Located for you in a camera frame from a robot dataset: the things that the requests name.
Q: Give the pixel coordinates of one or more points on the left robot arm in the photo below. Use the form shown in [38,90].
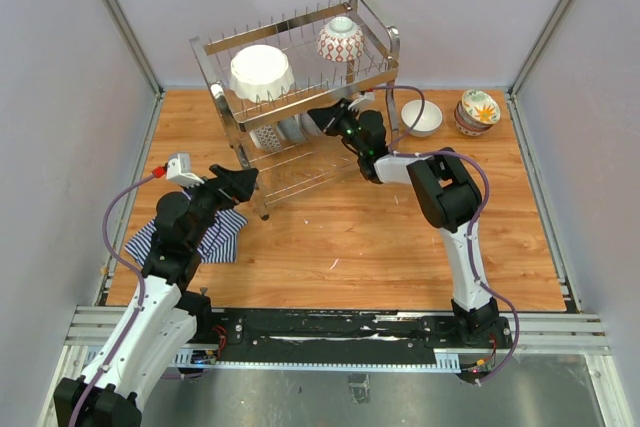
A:
[163,314]

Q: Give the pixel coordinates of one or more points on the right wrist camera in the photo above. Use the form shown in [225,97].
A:
[362,100]

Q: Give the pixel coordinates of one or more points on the grey striped bowl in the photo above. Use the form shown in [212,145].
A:
[309,126]

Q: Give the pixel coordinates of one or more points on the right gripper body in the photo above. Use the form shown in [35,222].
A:
[350,124]

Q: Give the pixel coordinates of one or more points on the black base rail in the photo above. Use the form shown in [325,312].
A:
[348,337]

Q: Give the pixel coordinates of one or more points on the blue white striped cloth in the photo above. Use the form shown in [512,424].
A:
[218,246]

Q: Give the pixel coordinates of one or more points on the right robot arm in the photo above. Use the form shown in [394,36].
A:
[448,197]

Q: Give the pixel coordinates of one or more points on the black diamond pattern bowl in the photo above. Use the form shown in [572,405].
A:
[471,130]

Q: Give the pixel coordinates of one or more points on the orange green leaf bowl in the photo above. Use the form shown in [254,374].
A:
[481,107]

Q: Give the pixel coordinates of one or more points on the plain white bowl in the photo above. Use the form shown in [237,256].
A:
[422,119]

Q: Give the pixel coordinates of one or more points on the grey leaf pattern bowl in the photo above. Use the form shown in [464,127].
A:
[462,115]

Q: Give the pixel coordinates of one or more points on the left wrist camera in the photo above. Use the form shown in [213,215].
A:
[178,170]

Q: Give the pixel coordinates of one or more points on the grey wave pattern bowl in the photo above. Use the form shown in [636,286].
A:
[291,130]

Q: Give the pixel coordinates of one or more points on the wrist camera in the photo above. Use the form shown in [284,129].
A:
[362,100]
[178,170]

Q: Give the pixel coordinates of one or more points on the brown lattice pattern bowl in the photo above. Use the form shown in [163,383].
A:
[265,138]

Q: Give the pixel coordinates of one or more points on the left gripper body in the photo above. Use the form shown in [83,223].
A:
[207,200]

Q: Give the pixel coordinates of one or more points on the steel two-tier dish rack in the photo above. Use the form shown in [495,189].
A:
[291,168]

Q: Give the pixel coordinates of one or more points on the pink floral bowl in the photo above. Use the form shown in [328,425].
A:
[467,124]

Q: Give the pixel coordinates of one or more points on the red diamond pattern bowl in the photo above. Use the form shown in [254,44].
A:
[340,40]

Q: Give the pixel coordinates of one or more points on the white scalloped bowl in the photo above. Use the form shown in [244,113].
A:
[260,73]

